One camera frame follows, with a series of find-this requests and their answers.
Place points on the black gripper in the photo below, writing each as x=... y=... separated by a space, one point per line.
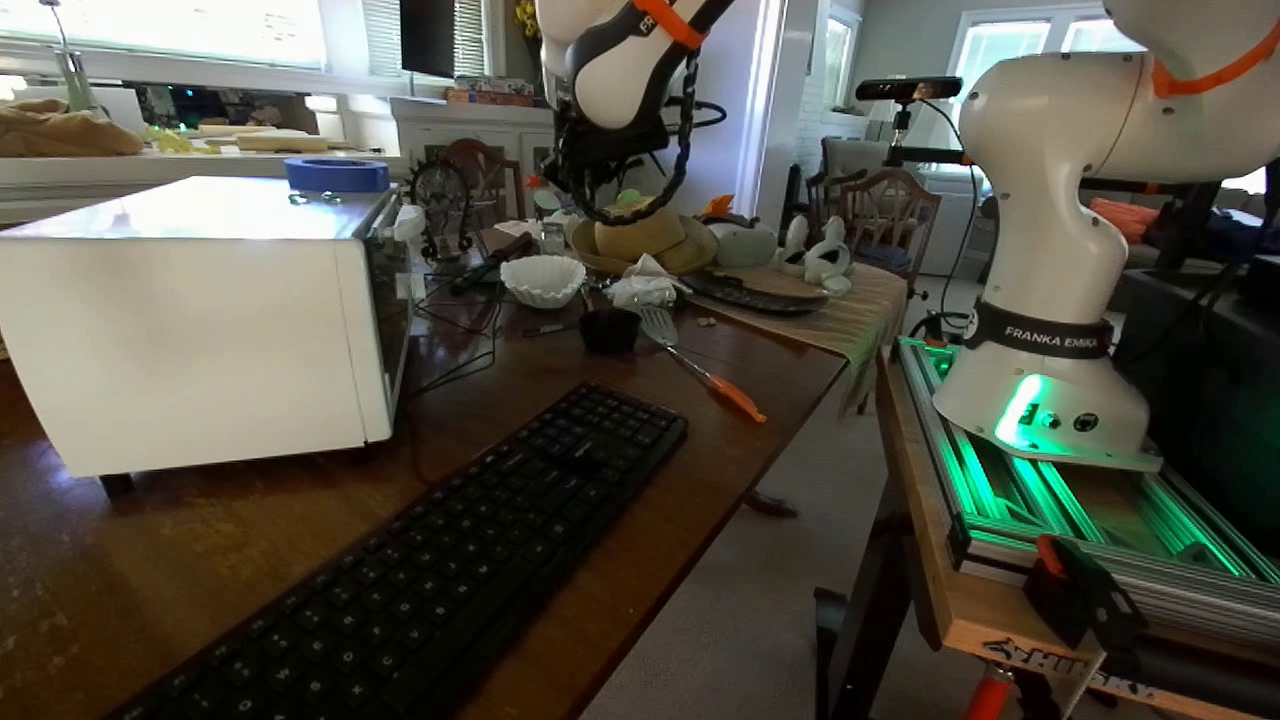
x=586 y=147

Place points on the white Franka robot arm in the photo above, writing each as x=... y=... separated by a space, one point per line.
x=1052 y=243

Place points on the white fluted paper bowl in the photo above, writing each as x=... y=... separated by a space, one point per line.
x=540 y=283

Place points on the grey ceramic bowl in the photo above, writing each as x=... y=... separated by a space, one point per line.
x=747 y=245

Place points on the black tray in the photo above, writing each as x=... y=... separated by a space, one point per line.
x=763 y=294

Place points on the white sideboard cabinet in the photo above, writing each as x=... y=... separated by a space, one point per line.
x=464 y=134

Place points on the dark carved wooden chair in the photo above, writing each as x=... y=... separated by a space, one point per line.
x=463 y=203
x=884 y=220

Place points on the yellow flower bouquet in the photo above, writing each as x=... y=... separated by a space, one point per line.
x=525 y=18

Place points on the crumpled white plastic bag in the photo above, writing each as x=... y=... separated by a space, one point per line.
x=643 y=284

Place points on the small black cup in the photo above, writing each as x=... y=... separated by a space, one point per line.
x=611 y=334

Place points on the white ceramic figurine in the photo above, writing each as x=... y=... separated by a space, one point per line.
x=830 y=261

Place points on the tan woven placemat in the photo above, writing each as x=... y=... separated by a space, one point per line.
x=842 y=326

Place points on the white microwave oven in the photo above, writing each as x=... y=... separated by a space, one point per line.
x=203 y=334

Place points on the black computer keyboard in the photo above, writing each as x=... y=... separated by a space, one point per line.
x=441 y=573

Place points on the aluminium robot mounting stand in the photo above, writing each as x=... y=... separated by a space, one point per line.
x=1052 y=533

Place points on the black robot control box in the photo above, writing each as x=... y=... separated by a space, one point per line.
x=1202 y=403

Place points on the black stereo camera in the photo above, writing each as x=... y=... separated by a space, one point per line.
x=907 y=88

